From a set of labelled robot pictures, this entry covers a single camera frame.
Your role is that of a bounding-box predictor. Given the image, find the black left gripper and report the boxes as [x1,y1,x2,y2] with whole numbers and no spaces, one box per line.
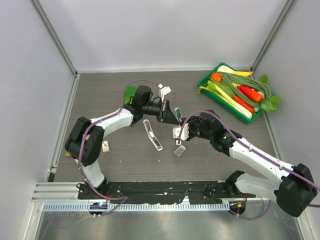
[142,99,179,125]

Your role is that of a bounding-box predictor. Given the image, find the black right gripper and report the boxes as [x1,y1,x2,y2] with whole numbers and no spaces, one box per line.
[180,116,213,142]

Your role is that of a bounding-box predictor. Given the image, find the white stapler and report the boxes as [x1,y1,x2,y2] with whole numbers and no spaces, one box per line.
[143,119,163,151]

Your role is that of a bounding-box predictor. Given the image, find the staples tray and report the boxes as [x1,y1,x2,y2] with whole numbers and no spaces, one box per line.
[174,144,186,157]

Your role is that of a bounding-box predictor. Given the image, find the staples box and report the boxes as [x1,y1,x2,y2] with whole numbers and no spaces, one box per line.
[101,140,110,153]

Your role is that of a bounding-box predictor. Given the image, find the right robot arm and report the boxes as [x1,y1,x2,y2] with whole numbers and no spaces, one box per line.
[183,110,320,217]

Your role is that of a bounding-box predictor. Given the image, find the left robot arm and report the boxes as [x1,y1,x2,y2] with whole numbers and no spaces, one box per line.
[64,85,180,200]

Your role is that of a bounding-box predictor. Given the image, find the pale green leek toy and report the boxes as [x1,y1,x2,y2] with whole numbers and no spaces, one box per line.
[196,80,253,119]

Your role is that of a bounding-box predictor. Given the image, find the green bok choy toy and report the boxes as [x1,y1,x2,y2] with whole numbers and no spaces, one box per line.
[123,85,138,105]

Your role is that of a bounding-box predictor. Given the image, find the orange pumpkin toy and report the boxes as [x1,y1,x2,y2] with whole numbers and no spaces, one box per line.
[210,72,222,82]

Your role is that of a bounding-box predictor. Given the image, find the green plastic tray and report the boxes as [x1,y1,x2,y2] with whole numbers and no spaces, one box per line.
[196,62,282,124]

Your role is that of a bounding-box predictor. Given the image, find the red chili pepper toy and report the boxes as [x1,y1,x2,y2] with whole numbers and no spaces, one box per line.
[232,94,255,114]

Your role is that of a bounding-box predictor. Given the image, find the orange carrot toy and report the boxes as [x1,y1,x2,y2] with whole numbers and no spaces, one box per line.
[238,85,263,103]

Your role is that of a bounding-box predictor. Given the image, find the green long beans bundle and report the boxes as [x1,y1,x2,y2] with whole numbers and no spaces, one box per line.
[218,72,264,109]

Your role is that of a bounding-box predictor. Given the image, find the white radish toy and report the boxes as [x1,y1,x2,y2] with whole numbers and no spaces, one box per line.
[216,65,236,74]

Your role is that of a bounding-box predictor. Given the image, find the yellow corn toy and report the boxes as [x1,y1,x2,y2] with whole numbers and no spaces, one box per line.
[232,71,253,77]

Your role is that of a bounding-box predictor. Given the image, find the green lettuce leaf toy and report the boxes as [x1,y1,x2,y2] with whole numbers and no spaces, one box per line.
[258,73,282,113]

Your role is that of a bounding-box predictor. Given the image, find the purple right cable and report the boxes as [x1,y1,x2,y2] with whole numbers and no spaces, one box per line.
[178,109,320,220]

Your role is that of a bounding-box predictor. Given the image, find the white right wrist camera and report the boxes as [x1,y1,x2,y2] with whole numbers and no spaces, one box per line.
[172,123,189,146]

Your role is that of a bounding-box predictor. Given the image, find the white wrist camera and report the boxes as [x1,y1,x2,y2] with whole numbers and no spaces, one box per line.
[158,84,171,102]
[172,123,189,146]

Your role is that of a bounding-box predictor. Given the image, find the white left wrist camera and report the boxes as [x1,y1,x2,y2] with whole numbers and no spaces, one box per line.
[158,84,171,102]

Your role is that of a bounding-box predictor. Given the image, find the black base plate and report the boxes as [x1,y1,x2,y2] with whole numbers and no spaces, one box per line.
[77,179,258,205]

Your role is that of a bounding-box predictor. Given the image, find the perforated cable duct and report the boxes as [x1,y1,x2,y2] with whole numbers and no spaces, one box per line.
[42,201,230,212]

